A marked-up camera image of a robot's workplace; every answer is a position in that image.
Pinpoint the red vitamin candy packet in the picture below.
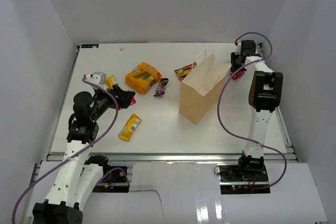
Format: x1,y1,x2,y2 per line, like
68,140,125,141
232,71,245,80

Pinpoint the colourful fruit gummy bag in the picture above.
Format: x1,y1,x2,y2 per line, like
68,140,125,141
174,62,197,81

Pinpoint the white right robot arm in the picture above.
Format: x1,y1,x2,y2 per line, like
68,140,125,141
230,40,283,182

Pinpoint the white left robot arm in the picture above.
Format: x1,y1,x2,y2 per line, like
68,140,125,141
33,84,135,223

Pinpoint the large orange gummy bag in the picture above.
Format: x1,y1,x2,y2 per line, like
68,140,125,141
125,62,162,94

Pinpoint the brown paper bag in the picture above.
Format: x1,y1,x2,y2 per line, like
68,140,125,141
179,54,230,124

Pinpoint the pink red candy packet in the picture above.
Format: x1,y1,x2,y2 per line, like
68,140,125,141
118,98,137,110

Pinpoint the small yellow snack packet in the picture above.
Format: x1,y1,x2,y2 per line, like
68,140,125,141
105,75,118,89

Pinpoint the yellow snack bar wrapper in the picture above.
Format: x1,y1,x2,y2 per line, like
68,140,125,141
118,113,142,141

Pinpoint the purple chocolate bar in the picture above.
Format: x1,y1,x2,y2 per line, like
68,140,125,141
153,78,169,97

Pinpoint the blue label sticker left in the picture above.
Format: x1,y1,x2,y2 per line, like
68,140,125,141
80,44,99,49

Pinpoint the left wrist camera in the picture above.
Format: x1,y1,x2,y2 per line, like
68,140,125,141
84,72,107,86

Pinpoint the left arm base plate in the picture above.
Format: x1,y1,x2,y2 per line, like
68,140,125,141
92,166,129,193

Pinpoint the aluminium table frame rail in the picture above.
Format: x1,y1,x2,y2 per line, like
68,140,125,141
47,153,297,162

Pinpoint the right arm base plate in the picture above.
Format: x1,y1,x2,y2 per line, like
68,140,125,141
214,165,270,195

